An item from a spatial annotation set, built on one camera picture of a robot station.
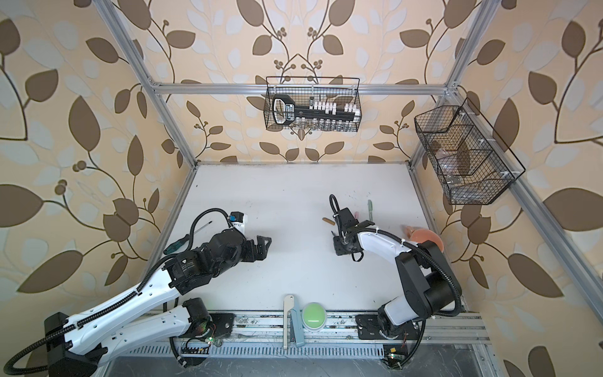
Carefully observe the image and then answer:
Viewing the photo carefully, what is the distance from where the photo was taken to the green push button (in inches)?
29.5

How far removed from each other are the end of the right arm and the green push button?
193 mm

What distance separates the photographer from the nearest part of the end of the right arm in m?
0.66
